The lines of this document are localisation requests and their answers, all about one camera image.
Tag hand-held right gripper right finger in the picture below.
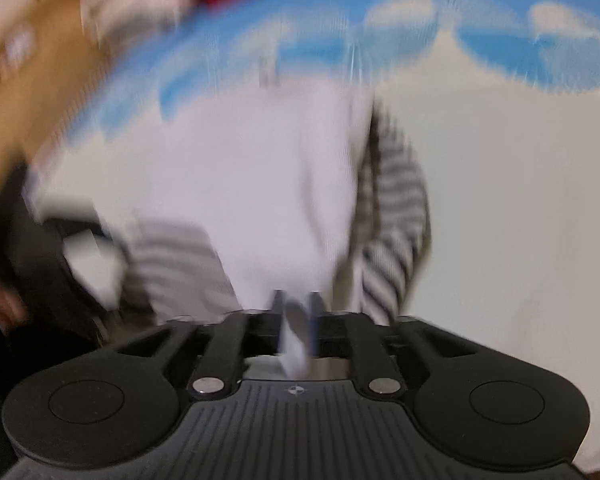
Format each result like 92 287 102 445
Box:
307 291 477 402

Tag white black striped hooded top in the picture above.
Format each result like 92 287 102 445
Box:
22 80 431 378

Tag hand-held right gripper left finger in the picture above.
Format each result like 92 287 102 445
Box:
121 290 287 402

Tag blue white printed blanket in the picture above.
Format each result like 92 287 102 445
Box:
30 0 600 476

